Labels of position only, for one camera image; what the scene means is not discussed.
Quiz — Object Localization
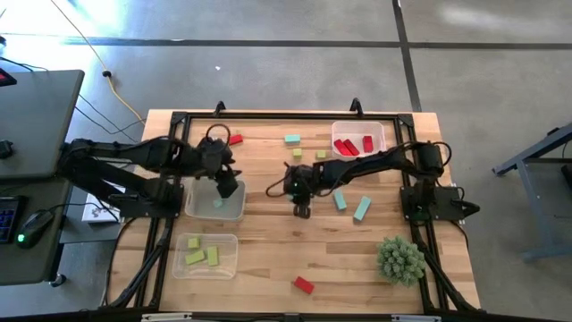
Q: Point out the blue metal table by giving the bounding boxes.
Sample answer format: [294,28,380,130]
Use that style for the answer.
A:
[491,123,572,263]

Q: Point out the green artificial plant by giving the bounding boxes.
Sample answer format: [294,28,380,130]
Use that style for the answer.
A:
[376,236,426,286]

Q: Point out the grey translucent plastic bin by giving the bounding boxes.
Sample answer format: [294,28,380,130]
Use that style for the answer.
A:
[184,177,247,223]

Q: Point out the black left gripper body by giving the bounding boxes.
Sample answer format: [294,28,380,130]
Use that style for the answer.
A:
[196,137,236,178]

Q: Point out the yellow floor cable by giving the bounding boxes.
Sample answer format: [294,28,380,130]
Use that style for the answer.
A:
[48,0,147,126]

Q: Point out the black aluminium table frame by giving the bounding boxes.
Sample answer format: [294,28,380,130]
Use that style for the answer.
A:
[100,97,482,314]

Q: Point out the grey side desk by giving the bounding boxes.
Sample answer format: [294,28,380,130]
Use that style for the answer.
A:
[0,69,86,287]

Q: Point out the black computer mouse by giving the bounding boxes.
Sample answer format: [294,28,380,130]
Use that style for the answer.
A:
[15,209,55,250]

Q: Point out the white printed box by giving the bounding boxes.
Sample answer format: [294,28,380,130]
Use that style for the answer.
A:
[81,199,122,224]

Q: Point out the black floor cable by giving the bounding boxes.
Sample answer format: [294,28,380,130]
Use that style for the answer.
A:
[73,91,147,147]

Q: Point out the clear plastic bin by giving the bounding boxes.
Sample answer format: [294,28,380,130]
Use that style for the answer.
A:
[172,232,240,281]

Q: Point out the black keyboard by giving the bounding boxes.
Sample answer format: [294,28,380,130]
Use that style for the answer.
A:
[0,196,23,245]

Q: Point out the white edge bracket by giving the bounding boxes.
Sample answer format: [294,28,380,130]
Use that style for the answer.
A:
[141,312,193,322]
[391,314,442,322]

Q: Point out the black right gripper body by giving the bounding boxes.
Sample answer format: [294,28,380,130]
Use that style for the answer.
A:
[285,164,319,205]

